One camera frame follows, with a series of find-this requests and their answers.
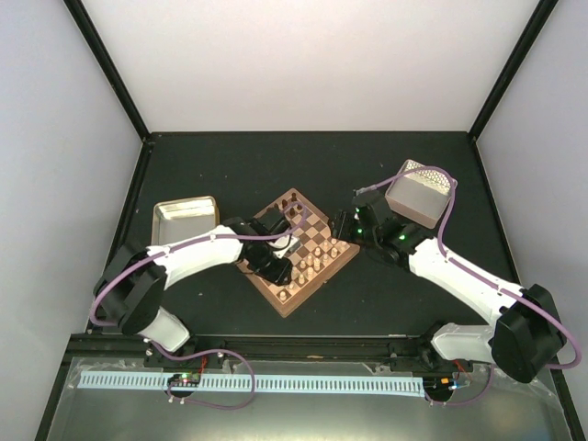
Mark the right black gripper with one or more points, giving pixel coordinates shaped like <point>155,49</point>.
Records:
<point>342,230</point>

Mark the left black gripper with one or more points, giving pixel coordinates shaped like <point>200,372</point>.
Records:
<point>278,274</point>

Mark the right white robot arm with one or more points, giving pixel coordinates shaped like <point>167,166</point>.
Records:
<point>522,332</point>

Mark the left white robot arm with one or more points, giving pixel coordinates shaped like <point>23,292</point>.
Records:
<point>129,295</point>

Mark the wooden chess board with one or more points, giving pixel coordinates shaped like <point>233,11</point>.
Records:
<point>318,257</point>

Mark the left circuit board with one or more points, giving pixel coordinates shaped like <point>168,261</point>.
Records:
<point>184,380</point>

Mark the circuit board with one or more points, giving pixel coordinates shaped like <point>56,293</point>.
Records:
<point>445,383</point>
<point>184,380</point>

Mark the right circuit board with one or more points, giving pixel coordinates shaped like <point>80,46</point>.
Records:
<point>445,383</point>

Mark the pink patterned metal tin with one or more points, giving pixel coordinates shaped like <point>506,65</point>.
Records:
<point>420,196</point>

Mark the silver metal tray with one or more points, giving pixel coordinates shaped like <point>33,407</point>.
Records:
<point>181,219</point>

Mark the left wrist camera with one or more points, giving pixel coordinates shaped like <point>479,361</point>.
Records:
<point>285,246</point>

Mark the black mounting rail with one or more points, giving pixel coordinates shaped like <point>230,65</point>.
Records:
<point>412,354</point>

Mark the light blue slotted cable duct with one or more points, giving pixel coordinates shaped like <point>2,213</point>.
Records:
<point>300,384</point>

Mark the black frame post right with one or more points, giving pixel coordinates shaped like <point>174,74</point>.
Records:
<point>516,58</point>

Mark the black frame post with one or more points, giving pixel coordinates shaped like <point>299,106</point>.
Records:
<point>85,24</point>
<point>516,58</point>

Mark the black frame post left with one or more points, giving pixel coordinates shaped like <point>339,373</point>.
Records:
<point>85,24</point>

